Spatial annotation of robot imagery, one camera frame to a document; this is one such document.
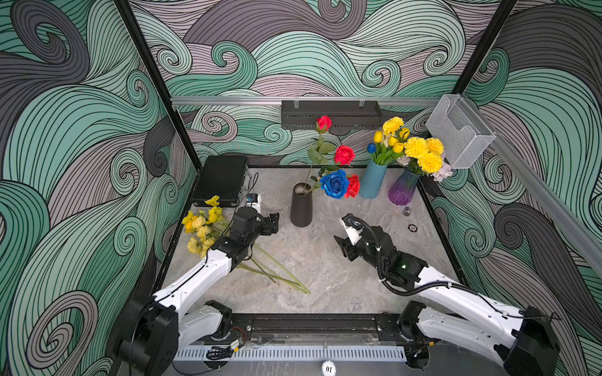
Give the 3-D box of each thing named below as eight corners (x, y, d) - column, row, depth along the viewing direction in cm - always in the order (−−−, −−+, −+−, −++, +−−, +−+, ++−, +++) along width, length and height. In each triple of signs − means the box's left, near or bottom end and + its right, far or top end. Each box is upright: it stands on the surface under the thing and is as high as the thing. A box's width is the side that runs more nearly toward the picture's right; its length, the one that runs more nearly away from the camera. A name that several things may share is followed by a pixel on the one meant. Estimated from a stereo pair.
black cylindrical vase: (291, 227, 100) (290, 198, 84) (291, 212, 105) (290, 182, 89) (311, 227, 100) (313, 198, 84) (310, 212, 105) (312, 182, 89)
